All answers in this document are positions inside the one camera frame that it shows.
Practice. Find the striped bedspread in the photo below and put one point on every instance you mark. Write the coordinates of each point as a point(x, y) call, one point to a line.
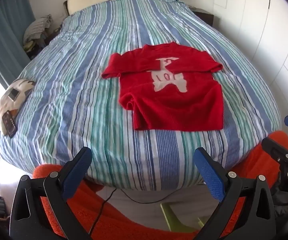
point(84, 92)

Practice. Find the patterned pillow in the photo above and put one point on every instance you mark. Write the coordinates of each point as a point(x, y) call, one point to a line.
point(4, 102)

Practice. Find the pile of clothes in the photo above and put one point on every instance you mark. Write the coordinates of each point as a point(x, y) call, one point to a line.
point(35, 30)

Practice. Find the black smartphone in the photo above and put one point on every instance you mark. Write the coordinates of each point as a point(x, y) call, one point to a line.
point(9, 124)

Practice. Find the blue curtain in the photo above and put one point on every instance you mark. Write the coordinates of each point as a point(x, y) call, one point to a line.
point(6, 25)

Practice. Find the orange rug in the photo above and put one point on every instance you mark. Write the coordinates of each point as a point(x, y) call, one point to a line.
point(114, 217)

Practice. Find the dark nightstand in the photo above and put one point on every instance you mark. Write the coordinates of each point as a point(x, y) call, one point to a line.
point(206, 17)

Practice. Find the white wardrobe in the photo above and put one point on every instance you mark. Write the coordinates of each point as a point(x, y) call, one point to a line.
point(258, 30)

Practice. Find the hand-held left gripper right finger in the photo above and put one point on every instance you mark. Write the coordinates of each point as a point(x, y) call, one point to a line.
point(210, 173)

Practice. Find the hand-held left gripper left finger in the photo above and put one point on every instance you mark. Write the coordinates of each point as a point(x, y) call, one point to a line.
point(77, 170)

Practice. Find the red sweater with white animal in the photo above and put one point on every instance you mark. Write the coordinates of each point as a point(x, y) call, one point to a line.
point(173, 105)

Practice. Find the light green plastic stool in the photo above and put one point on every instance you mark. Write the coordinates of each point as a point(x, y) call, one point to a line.
point(176, 217)

